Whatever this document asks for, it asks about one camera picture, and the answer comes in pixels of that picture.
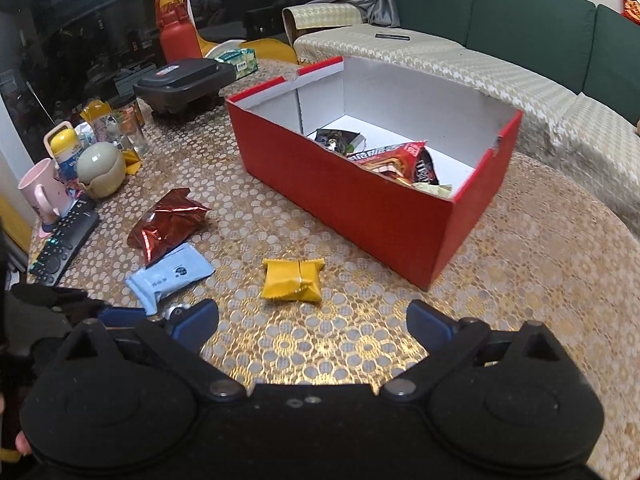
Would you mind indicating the person's hand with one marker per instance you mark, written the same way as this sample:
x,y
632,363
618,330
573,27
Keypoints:
x,y
12,435

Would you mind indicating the red chips packet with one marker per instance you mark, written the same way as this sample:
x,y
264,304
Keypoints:
x,y
408,163

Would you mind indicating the cream snack packet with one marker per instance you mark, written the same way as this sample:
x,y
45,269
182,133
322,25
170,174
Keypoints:
x,y
443,191

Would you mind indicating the yellow snack packet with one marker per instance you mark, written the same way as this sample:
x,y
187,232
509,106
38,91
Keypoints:
x,y
292,280

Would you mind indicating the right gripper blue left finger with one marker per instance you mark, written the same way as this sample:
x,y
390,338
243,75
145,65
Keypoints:
x,y
176,343

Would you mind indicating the glass jar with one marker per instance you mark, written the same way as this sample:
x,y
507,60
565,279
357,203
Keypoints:
x,y
130,120

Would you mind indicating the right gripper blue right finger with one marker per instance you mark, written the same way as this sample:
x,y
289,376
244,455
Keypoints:
x,y
450,346

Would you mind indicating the light blue snack packet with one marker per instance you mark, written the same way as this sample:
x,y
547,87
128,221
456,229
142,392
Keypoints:
x,y
175,271

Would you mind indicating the small yellow cap bottle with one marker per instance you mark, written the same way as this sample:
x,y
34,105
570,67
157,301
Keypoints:
x,y
64,147

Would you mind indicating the green sofa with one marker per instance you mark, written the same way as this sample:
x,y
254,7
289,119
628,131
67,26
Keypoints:
x,y
583,47

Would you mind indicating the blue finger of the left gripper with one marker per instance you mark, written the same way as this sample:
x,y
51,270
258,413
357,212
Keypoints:
x,y
118,317

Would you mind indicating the tissue pack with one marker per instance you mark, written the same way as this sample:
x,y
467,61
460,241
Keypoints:
x,y
243,60

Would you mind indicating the red water bottle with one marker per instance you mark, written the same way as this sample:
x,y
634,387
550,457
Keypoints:
x,y
178,37

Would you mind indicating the red cardboard box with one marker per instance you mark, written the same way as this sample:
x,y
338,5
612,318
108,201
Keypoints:
x,y
414,233

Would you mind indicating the black remote on sofa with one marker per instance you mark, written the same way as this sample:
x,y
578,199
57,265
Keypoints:
x,y
379,35

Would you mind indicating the dark red Oreo packet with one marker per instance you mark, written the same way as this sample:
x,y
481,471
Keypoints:
x,y
167,225

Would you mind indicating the black TV remote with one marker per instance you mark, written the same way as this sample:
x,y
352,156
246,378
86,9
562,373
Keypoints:
x,y
69,235

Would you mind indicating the black electric grill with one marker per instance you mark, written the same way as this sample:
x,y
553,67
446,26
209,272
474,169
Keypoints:
x,y
172,88

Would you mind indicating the pink mug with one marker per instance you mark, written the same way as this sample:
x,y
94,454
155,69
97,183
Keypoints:
x,y
44,192

